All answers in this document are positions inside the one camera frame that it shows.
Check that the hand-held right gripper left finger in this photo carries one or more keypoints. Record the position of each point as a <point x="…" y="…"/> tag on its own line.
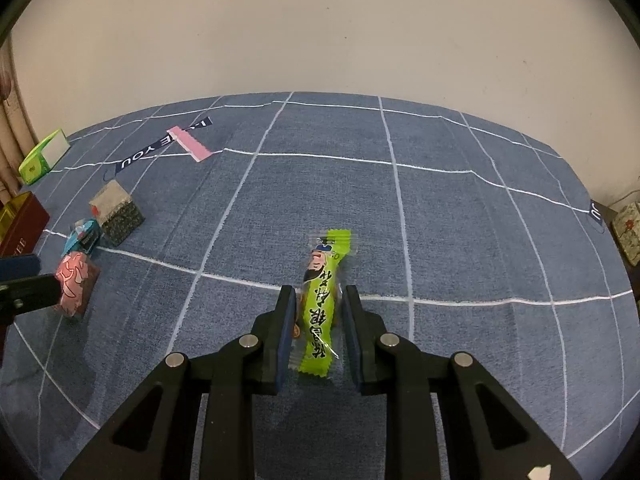
<point x="286" y="330"/>

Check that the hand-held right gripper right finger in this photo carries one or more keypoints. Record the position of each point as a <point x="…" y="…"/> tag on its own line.
<point x="350" y="340"/>

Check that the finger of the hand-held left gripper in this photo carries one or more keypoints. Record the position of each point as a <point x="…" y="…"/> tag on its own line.
<point x="30" y="292"/>
<point x="20" y="267"/>

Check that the gold tin box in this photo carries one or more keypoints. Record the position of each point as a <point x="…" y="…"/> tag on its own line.
<point x="25" y="225"/>

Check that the green snack bar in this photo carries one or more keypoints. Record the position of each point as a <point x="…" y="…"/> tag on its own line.
<point x="320" y="300"/>

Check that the pink patterned snack packet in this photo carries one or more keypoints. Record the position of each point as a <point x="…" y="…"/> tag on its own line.
<point x="77" y="280"/>

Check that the blue candy packet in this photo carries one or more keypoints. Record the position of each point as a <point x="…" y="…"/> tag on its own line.
<point x="80" y="237"/>

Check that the grey tea brick packet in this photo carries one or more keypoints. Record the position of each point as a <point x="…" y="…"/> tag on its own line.
<point x="117" y="217"/>

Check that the green tissue pack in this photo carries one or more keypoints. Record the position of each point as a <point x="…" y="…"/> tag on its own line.
<point x="42" y="157"/>

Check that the patterned beige curtain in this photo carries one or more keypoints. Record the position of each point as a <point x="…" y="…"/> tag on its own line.
<point x="10" y="125"/>

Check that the blue checked tablecloth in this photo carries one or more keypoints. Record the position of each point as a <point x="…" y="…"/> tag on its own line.
<point x="450" y="235"/>

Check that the floral printed box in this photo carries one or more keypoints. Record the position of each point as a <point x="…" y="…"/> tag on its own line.
<point x="629" y="230"/>

